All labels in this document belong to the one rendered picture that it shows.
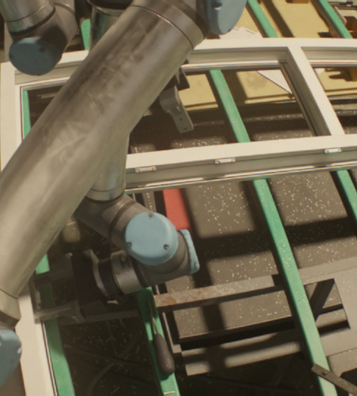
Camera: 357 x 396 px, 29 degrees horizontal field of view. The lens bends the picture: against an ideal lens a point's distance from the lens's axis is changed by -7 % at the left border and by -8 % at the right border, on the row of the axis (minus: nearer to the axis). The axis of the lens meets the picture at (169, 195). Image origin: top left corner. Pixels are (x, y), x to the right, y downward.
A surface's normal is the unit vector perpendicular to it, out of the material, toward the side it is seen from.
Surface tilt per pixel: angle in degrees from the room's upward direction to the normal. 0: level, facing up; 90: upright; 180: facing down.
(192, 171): 90
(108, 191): 87
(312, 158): 90
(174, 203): 0
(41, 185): 39
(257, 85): 0
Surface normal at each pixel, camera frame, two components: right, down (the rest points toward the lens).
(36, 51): -0.21, 0.80
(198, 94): 0.06, -0.63
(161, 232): -0.15, -0.26
